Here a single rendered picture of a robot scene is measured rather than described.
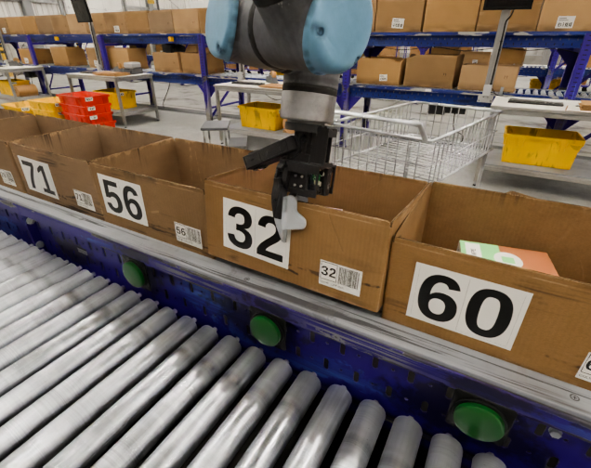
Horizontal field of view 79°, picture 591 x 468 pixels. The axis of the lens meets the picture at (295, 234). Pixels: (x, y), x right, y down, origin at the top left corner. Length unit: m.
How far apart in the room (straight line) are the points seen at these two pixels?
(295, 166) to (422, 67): 4.36
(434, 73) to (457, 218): 4.06
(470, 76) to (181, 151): 4.01
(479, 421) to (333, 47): 0.55
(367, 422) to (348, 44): 0.58
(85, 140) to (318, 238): 1.07
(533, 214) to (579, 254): 0.12
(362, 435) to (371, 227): 0.34
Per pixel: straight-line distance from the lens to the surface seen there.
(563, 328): 0.63
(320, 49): 0.40
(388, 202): 0.88
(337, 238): 0.62
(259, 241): 0.71
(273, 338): 0.74
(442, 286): 0.61
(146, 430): 0.73
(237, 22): 0.51
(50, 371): 0.90
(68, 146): 1.49
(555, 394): 0.66
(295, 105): 0.59
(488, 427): 0.67
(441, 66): 4.85
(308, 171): 0.59
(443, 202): 0.86
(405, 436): 0.70
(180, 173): 1.25
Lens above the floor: 1.33
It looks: 29 degrees down
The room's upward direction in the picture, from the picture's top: straight up
